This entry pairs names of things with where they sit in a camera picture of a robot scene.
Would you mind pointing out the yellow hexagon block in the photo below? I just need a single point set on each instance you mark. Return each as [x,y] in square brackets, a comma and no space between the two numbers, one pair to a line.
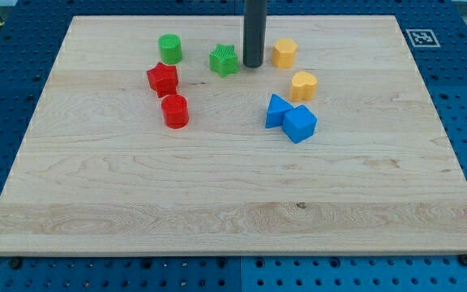
[284,53]

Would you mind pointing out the blue triangle block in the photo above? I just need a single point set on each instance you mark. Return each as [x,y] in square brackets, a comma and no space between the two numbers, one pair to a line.
[277,108]

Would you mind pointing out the green cylinder block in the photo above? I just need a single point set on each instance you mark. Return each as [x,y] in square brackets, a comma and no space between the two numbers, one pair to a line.
[170,49]

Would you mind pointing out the yellow heart block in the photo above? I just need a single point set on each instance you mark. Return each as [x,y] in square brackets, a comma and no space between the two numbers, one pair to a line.
[303,87]

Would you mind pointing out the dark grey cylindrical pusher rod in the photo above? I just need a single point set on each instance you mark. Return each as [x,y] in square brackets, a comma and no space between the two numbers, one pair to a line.
[254,28]

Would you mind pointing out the black bolt left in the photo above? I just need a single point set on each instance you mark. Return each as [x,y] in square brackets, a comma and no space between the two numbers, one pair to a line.
[15,263]

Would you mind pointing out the white fiducial marker tag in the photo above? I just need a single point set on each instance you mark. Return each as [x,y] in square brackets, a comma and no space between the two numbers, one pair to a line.
[422,38]

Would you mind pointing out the green star block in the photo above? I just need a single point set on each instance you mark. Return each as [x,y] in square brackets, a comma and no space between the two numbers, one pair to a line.
[223,60]

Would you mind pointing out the black bolt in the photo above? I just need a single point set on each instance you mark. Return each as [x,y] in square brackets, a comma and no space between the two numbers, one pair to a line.
[462,260]
[15,263]

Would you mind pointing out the blue cube block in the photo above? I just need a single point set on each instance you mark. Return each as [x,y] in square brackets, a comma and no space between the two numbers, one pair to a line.
[299,124]

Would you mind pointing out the red star block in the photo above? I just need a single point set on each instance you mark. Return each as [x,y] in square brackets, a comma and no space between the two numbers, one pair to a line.
[163,79]

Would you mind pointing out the red cylinder block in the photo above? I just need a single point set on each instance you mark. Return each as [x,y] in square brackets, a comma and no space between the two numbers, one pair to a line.
[175,111]

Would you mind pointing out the black bolt right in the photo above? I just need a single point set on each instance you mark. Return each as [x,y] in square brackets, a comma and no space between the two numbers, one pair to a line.
[462,260]

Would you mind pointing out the light wooden board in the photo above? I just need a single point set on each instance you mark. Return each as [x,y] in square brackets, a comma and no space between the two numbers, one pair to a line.
[100,174]

